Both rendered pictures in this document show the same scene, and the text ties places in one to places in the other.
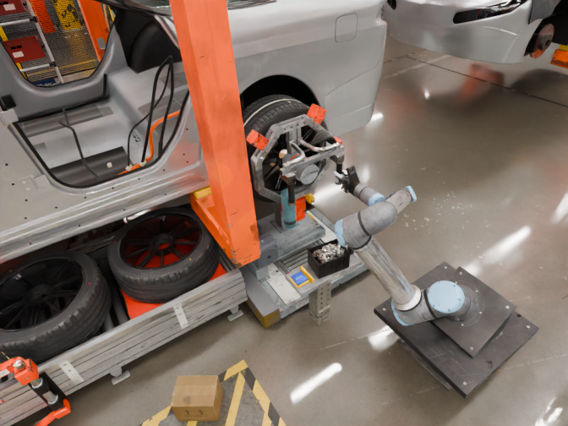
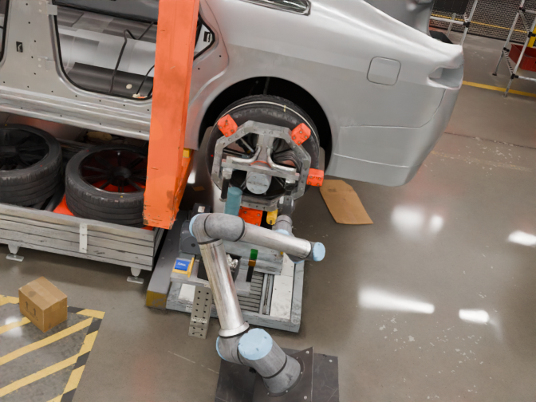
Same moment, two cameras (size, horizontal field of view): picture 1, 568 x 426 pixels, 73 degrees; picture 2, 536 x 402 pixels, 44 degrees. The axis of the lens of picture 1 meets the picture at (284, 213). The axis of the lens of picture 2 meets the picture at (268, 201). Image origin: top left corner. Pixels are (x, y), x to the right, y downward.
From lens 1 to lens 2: 2.00 m
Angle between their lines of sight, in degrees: 23
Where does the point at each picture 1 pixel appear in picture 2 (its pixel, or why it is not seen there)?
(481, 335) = not seen: outside the picture
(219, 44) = (179, 27)
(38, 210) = (39, 86)
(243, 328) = (130, 293)
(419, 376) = not seen: outside the picture
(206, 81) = (161, 49)
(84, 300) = (26, 174)
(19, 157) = (45, 40)
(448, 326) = (259, 390)
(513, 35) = not seen: outside the picture
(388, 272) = (217, 285)
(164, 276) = (91, 195)
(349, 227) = (199, 219)
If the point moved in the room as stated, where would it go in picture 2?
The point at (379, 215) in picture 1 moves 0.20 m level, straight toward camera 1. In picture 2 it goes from (221, 222) to (182, 234)
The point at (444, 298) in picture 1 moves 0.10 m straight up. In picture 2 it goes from (249, 342) to (253, 327)
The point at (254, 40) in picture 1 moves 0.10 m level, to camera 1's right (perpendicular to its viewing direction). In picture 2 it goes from (272, 40) to (287, 46)
